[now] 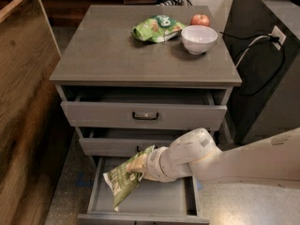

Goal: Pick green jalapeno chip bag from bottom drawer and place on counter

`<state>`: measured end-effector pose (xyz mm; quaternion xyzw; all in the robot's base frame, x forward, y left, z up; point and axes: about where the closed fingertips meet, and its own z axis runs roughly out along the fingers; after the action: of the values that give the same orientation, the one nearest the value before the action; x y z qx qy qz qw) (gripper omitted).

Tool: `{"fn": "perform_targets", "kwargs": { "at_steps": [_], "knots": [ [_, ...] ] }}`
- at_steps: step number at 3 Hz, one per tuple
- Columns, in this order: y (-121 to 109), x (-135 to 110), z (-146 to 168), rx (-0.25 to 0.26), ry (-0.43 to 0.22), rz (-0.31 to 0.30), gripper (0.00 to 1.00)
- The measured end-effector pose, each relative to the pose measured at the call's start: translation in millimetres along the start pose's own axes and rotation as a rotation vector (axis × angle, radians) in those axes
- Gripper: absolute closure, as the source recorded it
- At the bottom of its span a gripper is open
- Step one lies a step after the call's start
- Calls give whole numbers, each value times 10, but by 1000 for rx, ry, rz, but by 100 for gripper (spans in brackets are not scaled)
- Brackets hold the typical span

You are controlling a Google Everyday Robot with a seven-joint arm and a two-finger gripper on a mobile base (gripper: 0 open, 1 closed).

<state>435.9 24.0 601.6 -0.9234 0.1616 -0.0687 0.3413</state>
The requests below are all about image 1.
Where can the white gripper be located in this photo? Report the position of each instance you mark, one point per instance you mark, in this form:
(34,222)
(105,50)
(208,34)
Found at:
(154,165)

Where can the green jalapeno chip bag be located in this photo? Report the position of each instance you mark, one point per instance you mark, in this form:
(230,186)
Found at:
(123,183)

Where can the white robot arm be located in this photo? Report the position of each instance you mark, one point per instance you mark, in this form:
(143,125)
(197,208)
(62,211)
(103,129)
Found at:
(274,161)

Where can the grey bottom drawer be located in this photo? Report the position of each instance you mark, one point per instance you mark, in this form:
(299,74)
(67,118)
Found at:
(151,203)

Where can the grey drawer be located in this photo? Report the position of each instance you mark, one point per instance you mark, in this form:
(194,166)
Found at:
(124,142)
(151,203)
(149,108)

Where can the grey middle drawer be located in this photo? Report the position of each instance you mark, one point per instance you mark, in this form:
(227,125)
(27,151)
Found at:
(124,142)

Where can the grey drawer cabinet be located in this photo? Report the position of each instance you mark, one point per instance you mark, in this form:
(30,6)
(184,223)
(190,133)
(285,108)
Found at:
(103,53)

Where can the grey top drawer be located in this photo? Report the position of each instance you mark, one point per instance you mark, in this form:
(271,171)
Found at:
(149,108)

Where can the bright green snack bag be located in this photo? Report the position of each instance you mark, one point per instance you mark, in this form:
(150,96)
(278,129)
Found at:
(157,29)

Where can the blue floor tape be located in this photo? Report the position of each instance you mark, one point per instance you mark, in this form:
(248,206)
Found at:
(83,181)

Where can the wooden panel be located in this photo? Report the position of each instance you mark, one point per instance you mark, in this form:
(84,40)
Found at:
(34,133)

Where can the white bowl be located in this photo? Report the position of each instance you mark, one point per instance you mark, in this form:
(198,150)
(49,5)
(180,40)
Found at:
(198,39)

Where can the red apple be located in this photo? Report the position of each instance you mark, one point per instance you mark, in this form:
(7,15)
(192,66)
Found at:
(200,19)

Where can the white wall outlet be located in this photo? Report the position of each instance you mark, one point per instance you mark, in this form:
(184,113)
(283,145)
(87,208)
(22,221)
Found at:
(278,36)

